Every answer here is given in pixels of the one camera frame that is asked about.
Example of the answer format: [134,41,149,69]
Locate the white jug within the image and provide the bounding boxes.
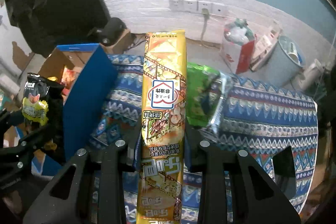
[292,59,324,91]

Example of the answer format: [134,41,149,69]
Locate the black snack bag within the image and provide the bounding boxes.
[21,72,65,151]

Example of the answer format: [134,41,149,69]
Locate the grey plastic bucket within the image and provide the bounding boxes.
[259,35,306,87]

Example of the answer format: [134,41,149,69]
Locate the grey plug and cable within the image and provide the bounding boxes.
[200,8,211,42]

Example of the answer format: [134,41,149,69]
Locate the blue patterned tablecloth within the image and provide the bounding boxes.
[89,55,318,223]

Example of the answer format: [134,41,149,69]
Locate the small brown cardboard box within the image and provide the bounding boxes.
[101,29,135,54]

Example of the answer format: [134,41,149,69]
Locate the white wall socket row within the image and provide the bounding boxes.
[169,0,228,17]

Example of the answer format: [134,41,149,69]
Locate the beige folded carton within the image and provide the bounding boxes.
[249,21,282,71]

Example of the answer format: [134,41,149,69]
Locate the green snack bag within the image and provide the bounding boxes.
[186,62,221,128]

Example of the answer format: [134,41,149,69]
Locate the silver foil snack bag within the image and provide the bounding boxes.
[201,71,234,143]

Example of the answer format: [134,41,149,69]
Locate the red white carton box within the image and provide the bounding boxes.
[220,18,256,74]

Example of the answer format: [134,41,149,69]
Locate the red orange snack bag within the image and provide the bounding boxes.
[60,66,82,89]

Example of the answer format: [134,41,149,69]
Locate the long yellow snack package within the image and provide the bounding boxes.
[136,30,187,223]

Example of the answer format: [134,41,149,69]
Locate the black cylinder device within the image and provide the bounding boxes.
[96,17,126,47]

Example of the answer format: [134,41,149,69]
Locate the blue cardboard box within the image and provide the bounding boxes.
[38,43,118,160]

